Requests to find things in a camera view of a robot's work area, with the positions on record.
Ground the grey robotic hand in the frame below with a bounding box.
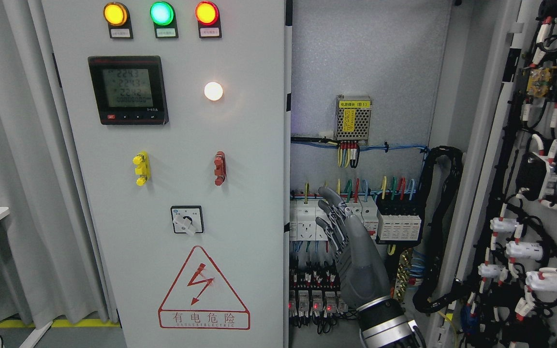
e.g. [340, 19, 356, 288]
[318, 187, 391, 310]

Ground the grey cabinet door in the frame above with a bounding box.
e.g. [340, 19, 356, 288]
[42, 0, 288, 348]
[419, 0, 557, 348]

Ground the red indicator lamp left door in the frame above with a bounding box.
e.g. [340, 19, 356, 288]
[195, 1, 220, 26]

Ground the green indicator lamp left door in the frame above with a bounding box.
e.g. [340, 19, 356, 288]
[150, 1, 175, 26]

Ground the yellow indicator lamp left door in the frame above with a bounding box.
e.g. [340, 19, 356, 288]
[103, 2, 129, 27]

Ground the lower relay and breaker row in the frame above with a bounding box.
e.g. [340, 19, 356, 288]
[288, 264, 349, 326]

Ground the black surge protector module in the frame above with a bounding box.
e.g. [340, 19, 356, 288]
[376, 196, 425, 247]

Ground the white socket breaker row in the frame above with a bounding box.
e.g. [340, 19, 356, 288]
[290, 198, 379, 241]

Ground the red electric hazard warning sticker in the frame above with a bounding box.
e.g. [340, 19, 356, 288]
[158, 246, 250, 330]

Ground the metal mesh power supply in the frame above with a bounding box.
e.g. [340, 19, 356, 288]
[334, 94, 373, 145]

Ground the white lit indicator lamp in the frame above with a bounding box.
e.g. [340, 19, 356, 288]
[204, 81, 224, 102]

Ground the black digital power meter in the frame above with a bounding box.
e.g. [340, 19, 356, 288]
[88, 56, 169, 125]

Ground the grey curtain left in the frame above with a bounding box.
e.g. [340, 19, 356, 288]
[0, 0, 117, 327]

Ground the black corrugated cable conduit right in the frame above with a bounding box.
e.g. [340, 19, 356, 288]
[411, 146, 465, 314]

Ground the red terminal post pair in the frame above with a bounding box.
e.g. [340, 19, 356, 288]
[214, 151, 226, 187]

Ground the rotary selector switch left door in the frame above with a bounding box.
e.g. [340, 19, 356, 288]
[170, 205, 204, 236]

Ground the yellow terminal post pair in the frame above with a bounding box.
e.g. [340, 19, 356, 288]
[132, 151, 151, 187]

